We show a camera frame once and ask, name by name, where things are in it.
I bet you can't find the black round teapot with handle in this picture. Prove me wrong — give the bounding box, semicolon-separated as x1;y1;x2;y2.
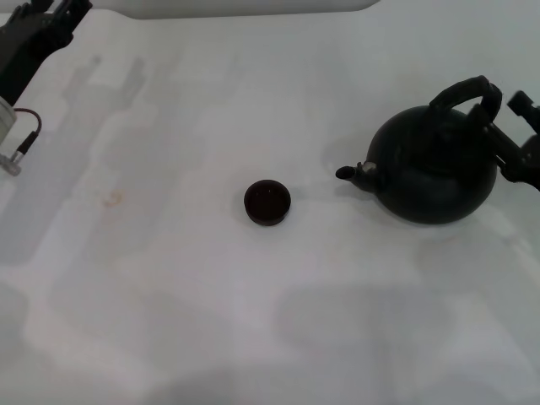
334;75;505;225

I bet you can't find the dark red cable with connector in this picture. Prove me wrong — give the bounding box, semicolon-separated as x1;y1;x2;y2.
0;108;44;177

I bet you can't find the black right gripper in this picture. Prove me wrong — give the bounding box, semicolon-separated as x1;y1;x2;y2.
467;89;540;187

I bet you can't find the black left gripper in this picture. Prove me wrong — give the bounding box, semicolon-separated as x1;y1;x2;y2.
0;0;94;107

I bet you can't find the dark brown round teacup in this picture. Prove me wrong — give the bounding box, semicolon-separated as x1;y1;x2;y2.
242;178;294;227

